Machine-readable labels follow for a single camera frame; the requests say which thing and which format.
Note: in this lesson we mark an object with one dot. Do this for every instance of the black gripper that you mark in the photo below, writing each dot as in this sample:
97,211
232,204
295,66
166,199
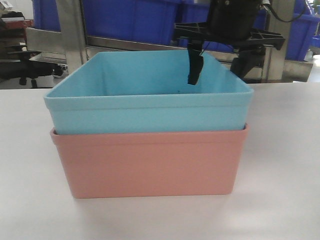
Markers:
229,22

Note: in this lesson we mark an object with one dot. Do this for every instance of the pink plastic box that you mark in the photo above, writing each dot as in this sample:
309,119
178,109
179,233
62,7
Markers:
150,164

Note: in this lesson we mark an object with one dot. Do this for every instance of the light blue plastic box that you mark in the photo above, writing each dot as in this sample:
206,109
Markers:
148,91

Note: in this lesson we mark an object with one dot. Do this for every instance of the stainless steel shelf rack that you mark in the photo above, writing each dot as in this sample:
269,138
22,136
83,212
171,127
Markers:
73,42

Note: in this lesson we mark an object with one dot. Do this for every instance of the blue crate upper middle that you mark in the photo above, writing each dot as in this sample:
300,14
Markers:
194,12

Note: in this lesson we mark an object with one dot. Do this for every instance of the blue crate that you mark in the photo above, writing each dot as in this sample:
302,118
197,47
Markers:
45,15
145,21
194,12
302,31

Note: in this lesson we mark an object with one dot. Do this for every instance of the blue crate upper left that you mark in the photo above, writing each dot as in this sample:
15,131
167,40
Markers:
145,21

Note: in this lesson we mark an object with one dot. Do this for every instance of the blue crate far right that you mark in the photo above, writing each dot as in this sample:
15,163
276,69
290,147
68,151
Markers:
302,31

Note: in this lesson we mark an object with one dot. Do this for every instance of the blue crate far left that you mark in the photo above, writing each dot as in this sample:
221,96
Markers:
45,15

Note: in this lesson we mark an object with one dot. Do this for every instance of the black office chair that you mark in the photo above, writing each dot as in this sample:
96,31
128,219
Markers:
26,68

